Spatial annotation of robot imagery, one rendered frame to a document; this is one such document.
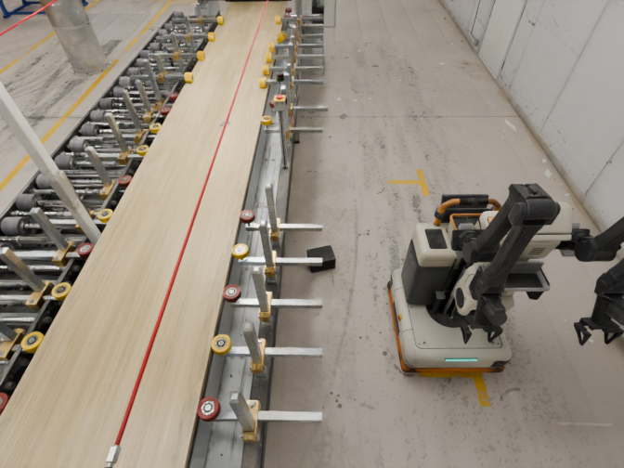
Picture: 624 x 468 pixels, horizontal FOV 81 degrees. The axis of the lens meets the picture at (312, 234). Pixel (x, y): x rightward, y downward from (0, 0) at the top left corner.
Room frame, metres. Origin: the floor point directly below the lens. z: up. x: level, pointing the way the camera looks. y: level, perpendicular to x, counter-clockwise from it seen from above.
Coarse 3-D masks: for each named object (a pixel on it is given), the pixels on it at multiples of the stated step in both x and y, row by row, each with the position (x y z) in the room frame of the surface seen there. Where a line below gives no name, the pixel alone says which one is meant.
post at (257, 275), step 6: (258, 270) 0.87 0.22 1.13; (258, 276) 0.86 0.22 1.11; (258, 282) 0.86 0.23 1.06; (264, 282) 0.89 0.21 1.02; (258, 288) 0.86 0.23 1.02; (264, 288) 0.88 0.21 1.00; (258, 294) 0.86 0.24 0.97; (264, 294) 0.86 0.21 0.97; (258, 300) 0.86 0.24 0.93; (264, 300) 0.86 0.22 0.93; (264, 306) 0.86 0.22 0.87; (270, 318) 0.88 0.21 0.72
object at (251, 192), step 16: (272, 96) 3.22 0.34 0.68; (256, 144) 2.21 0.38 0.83; (256, 160) 2.12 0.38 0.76; (256, 176) 2.04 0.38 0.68; (240, 224) 1.45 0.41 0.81; (240, 240) 1.38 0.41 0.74; (224, 304) 0.92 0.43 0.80; (224, 320) 0.86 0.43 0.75; (208, 368) 0.60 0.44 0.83; (208, 384) 0.55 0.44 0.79; (208, 432) 0.41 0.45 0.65; (192, 448) 0.31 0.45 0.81; (192, 464) 0.27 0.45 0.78
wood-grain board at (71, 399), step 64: (256, 64) 3.38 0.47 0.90; (192, 128) 2.32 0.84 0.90; (256, 128) 2.30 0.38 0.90; (128, 192) 1.64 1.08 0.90; (192, 192) 1.62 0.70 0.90; (128, 256) 1.15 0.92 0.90; (192, 256) 1.14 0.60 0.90; (64, 320) 0.80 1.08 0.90; (128, 320) 0.79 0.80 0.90; (192, 320) 0.78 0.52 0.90; (64, 384) 0.52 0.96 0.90; (128, 384) 0.52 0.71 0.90; (192, 384) 0.51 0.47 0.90; (0, 448) 0.31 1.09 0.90; (64, 448) 0.30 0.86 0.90; (128, 448) 0.30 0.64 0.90
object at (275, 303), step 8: (232, 304) 0.91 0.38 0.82; (240, 304) 0.91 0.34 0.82; (248, 304) 0.91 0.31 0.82; (256, 304) 0.91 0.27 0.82; (272, 304) 0.91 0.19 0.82; (280, 304) 0.91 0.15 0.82; (288, 304) 0.91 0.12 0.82; (296, 304) 0.90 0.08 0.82; (304, 304) 0.90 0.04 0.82; (312, 304) 0.90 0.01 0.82; (320, 304) 0.90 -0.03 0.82
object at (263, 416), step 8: (224, 416) 0.42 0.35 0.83; (232, 416) 0.42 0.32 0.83; (264, 416) 0.41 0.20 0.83; (272, 416) 0.41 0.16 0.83; (280, 416) 0.41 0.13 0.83; (288, 416) 0.41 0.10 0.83; (296, 416) 0.41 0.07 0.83; (304, 416) 0.41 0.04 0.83; (312, 416) 0.41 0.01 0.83; (320, 416) 0.41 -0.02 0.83
